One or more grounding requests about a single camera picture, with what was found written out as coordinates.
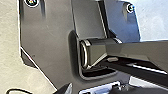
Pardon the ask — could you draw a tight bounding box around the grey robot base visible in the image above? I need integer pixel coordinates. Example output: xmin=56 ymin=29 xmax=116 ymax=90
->
xmin=18 ymin=0 xmax=168 ymax=94

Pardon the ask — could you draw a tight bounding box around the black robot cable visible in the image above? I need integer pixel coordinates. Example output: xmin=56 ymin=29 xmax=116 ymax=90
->
xmin=4 ymin=87 xmax=31 ymax=94

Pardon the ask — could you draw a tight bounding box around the silver base bolt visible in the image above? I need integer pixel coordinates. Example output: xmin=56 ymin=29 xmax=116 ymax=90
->
xmin=125 ymin=2 xmax=136 ymax=14

